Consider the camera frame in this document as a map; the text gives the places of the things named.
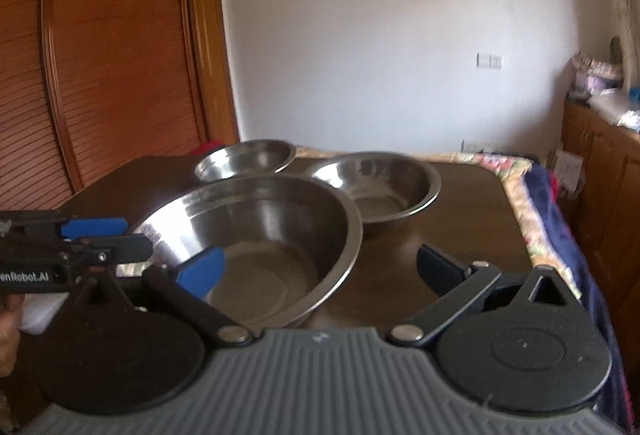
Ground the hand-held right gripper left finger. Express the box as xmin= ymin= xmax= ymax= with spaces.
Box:
xmin=67 ymin=247 xmax=255 ymax=347

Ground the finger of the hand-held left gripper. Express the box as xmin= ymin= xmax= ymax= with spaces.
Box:
xmin=60 ymin=235 xmax=153 ymax=267
xmin=0 ymin=211 xmax=129 ymax=241

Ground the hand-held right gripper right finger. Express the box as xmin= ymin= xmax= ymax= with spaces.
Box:
xmin=389 ymin=243 xmax=583 ymax=346

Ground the large steel bowl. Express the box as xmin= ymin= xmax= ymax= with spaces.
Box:
xmin=129 ymin=175 xmax=364 ymax=330

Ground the medium steel bowl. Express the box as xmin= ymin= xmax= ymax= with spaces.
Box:
xmin=302 ymin=152 xmax=442 ymax=242

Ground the small steel bowl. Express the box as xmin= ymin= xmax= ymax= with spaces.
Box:
xmin=194 ymin=140 xmax=297 ymax=186

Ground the person's left hand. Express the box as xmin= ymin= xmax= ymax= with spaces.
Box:
xmin=0 ymin=296 xmax=22 ymax=378

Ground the floral blanket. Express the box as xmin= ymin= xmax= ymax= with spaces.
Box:
xmin=422 ymin=152 xmax=628 ymax=431

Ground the white paper bag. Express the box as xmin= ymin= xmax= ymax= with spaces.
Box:
xmin=552 ymin=150 xmax=586 ymax=202

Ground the wooden louvered wardrobe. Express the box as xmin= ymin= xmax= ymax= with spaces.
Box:
xmin=0 ymin=0 xmax=241 ymax=216

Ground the wooden low cabinet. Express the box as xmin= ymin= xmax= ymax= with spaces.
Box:
xmin=562 ymin=100 xmax=640 ymax=301

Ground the clear plastic bag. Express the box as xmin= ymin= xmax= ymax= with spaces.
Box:
xmin=587 ymin=90 xmax=640 ymax=132

